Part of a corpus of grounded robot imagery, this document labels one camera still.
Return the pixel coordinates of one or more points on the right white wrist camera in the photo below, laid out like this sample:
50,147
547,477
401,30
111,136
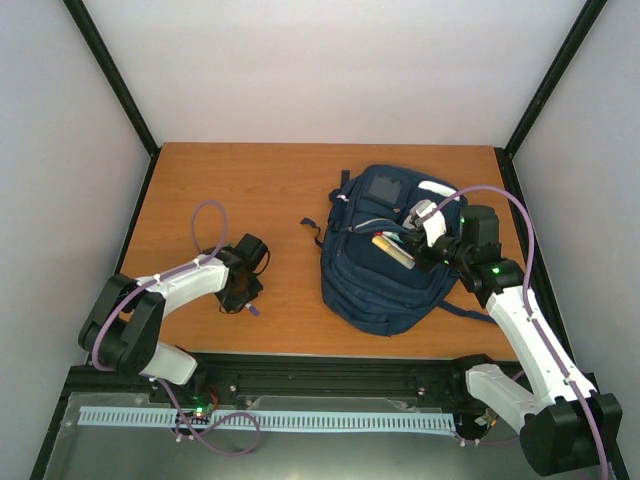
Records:
424,216

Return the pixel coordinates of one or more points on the navy blue student backpack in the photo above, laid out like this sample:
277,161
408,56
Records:
360,283

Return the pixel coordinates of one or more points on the light blue slotted cable duct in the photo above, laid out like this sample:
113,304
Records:
273,421

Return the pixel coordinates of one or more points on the left black frame post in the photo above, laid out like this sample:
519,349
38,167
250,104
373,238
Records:
98,48

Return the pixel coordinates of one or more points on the red marker pen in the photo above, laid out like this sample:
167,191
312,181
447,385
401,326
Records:
389,235

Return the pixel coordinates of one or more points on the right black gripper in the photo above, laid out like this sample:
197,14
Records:
425,262

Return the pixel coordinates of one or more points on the right black frame post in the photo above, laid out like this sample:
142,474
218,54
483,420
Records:
585,20

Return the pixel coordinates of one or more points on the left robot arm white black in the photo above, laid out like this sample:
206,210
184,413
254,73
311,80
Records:
122,330

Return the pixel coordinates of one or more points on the yellow highlighter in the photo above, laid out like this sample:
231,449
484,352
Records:
393,251

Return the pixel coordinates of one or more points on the green white glue stick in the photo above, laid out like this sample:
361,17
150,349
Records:
401,240

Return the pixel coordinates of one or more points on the black frame post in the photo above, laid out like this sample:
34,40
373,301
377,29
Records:
98,48
585,20

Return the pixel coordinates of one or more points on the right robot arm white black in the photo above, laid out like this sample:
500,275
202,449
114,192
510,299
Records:
563,423

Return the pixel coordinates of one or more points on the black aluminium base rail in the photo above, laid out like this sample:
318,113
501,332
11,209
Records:
230,379

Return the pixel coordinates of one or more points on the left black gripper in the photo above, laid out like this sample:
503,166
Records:
231,305

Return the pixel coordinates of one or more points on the purple capped white marker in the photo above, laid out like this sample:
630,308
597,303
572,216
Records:
253,310

